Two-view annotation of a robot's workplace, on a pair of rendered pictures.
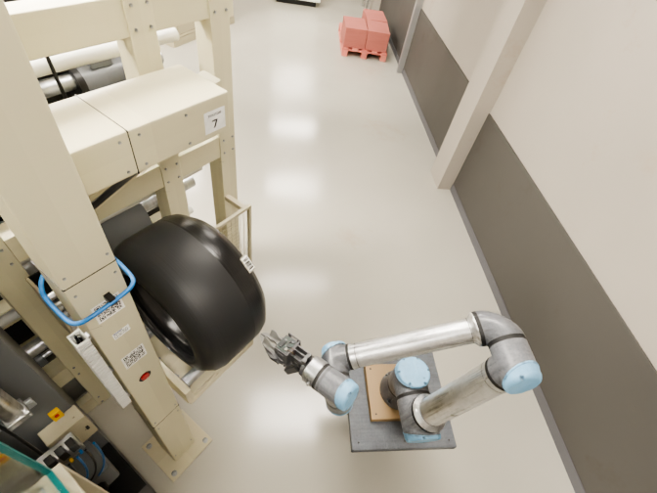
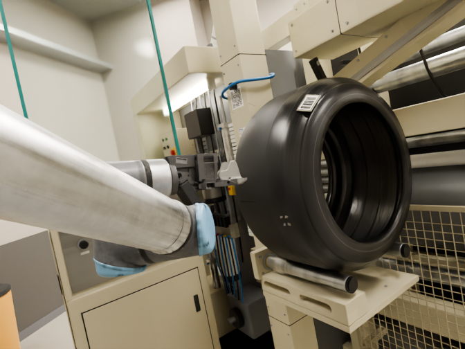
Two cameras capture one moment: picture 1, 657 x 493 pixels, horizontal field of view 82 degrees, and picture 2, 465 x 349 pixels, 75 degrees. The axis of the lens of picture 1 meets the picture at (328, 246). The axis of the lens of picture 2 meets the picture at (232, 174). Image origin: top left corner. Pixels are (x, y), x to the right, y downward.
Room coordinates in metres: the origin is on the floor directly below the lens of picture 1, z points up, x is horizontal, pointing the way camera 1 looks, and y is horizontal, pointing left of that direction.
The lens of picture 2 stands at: (0.98, -0.53, 1.29)
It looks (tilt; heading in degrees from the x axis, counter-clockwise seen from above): 3 degrees down; 120
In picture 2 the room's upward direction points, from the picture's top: 11 degrees counter-clockwise
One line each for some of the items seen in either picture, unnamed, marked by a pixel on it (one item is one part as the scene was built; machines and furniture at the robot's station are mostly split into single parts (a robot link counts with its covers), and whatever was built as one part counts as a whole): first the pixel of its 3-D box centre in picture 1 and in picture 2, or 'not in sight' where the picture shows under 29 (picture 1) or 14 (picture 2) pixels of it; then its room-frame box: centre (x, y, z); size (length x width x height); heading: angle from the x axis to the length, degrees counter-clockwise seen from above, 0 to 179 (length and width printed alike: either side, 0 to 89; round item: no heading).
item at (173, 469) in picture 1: (177, 443); not in sight; (0.49, 0.59, 0.01); 0.27 x 0.27 x 0.02; 62
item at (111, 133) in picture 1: (129, 126); (377, 5); (0.97, 0.69, 1.71); 0.61 x 0.25 x 0.15; 152
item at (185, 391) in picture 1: (156, 364); (294, 248); (0.56, 0.57, 0.90); 0.40 x 0.03 x 0.10; 62
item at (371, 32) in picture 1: (363, 32); not in sight; (6.79, 0.21, 0.20); 1.09 x 0.75 x 0.41; 13
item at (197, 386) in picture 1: (216, 361); (306, 290); (0.66, 0.36, 0.83); 0.36 x 0.09 x 0.06; 152
